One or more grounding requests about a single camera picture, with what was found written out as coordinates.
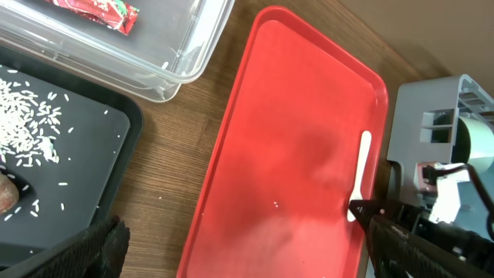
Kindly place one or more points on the white rice leftovers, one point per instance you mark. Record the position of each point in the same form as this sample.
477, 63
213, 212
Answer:
27, 127

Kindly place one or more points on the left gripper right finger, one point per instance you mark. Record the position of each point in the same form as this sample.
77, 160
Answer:
394, 252

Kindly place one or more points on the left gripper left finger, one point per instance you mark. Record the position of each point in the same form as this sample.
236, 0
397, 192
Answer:
98, 251

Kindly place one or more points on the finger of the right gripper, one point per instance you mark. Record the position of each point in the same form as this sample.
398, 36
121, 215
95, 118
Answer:
374, 213

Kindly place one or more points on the red serving tray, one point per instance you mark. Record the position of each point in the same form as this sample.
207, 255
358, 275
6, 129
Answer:
275, 197

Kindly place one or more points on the orange carrot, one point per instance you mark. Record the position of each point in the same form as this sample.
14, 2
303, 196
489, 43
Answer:
9, 194

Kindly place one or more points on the red snack wrapper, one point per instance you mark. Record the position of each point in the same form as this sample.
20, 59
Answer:
114, 14

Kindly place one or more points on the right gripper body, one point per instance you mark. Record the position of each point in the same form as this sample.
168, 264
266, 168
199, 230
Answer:
466, 245

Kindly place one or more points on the clear plastic bin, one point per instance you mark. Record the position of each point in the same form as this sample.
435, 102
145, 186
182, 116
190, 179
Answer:
169, 45

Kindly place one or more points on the grey dishwasher rack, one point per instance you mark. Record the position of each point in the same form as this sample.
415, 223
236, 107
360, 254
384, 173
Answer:
424, 130

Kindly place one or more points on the white plastic spoon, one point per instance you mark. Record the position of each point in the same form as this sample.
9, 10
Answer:
365, 144

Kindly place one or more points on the green bowl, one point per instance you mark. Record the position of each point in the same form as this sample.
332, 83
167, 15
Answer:
473, 144

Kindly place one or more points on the black plastic tray bin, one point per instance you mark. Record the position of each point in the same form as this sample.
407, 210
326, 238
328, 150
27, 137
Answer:
26, 237

